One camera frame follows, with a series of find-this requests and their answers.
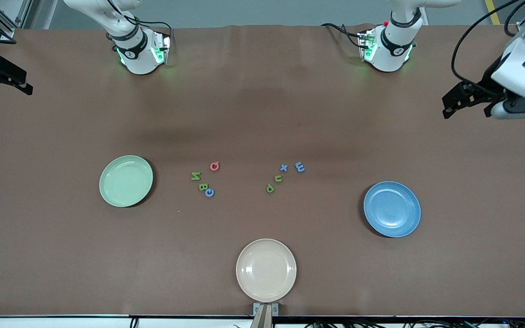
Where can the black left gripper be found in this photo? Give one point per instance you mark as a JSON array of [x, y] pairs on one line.
[[489, 83]]

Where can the blue foam letter m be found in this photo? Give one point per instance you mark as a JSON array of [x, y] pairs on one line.
[[300, 167]]

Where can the green foam letter u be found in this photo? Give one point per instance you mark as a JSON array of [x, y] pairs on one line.
[[275, 178]]

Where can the green foam letter N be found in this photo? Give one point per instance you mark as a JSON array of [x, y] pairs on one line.
[[196, 176]]

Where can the green foam letter p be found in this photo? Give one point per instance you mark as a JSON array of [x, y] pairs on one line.
[[270, 185]]

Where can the pink foam letter Q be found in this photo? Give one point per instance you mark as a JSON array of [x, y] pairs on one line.
[[212, 165]]

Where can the green foam letter B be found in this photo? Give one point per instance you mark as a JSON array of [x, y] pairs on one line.
[[203, 187]]

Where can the blue foam letter G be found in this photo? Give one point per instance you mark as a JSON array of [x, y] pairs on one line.
[[206, 192]]

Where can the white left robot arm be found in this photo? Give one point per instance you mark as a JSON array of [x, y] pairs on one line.
[[392, 50]]

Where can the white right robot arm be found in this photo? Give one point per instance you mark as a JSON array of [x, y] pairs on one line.
[[135, 54]]

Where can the blue plate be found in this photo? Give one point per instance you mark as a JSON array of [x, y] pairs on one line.
[[392, 209]]

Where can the green plate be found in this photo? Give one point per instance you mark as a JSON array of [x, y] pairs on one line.
[[126, 181]]

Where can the beige plate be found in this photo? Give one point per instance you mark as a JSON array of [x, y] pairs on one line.
[[266, 270]]

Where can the aluminium frame profile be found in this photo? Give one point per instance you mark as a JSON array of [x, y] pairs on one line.
[[5, 32]]

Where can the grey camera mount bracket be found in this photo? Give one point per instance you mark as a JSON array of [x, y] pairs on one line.
[[265, 310]]

